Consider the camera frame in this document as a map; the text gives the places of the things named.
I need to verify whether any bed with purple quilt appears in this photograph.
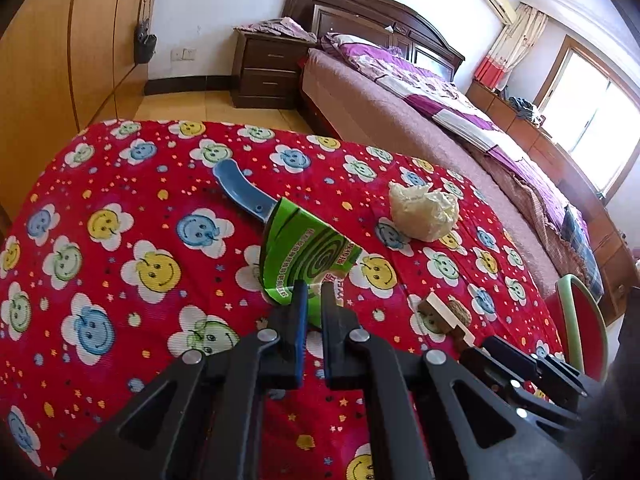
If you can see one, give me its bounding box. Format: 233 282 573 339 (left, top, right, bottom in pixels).
320 32 608 307

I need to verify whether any blue handled knife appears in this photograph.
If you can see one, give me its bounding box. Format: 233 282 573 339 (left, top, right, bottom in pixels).
212 158 278 224

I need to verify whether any green mosquito coil box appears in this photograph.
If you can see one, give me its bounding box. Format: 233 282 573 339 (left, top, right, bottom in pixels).
260 197 364 331

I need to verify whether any long wooden cabinet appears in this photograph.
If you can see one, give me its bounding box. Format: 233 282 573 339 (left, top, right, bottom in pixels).
465 81 640 327

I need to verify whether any red smiley flower blanket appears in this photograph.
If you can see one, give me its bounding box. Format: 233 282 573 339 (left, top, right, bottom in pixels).
0 119 571 480

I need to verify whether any blue plaid pillow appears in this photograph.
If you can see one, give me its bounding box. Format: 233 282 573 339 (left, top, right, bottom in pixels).
560 204 606 302

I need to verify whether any dark wooden headboard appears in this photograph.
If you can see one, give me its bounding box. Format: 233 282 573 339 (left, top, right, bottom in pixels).
282 0 466 83

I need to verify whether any brown and cream block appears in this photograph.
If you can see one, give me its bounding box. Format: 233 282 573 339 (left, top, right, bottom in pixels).
417 292 479 356

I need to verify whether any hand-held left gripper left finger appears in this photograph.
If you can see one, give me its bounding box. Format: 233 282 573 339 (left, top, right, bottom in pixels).
54 280 309 480

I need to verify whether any dark clothes pile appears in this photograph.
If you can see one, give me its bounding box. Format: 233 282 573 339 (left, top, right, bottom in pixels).
509 96 544 124

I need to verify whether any red basin with green rim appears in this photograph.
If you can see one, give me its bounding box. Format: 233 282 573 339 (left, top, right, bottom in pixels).
542 274 609 384

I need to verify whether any black hanging bag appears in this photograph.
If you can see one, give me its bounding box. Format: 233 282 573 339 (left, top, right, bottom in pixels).
132 0 158 65

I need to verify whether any wooden framed window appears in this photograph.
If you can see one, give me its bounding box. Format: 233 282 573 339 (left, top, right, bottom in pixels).
532 35 640 206

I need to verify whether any pink clothes pile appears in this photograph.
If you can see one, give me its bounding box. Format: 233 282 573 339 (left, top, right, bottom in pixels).
234 16 319 44

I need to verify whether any wooden wardrobe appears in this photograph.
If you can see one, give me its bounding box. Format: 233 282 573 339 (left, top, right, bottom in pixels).
0 0 164 222

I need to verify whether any clear crumpled plastic bag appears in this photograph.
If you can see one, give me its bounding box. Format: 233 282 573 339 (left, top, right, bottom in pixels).
389 181 460 242

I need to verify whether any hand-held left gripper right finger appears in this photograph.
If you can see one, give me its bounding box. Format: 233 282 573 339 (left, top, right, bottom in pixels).
320 284 583 480

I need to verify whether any wall air conditioner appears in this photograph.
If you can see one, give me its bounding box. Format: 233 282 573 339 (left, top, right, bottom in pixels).
475 0 519 26

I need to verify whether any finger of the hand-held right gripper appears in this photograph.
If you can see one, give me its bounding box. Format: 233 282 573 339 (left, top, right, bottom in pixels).
459 349 577 437
481 335 601 402

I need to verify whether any floral curtain with red hem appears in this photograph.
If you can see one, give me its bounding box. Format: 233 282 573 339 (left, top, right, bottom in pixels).
472 2 549 92

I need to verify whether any bed with brown sheet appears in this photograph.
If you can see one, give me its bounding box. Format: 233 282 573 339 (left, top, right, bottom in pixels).
298 47 566 302

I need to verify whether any dark wooden nightstand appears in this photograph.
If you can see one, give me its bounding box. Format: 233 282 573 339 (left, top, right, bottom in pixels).
231 30 317 110

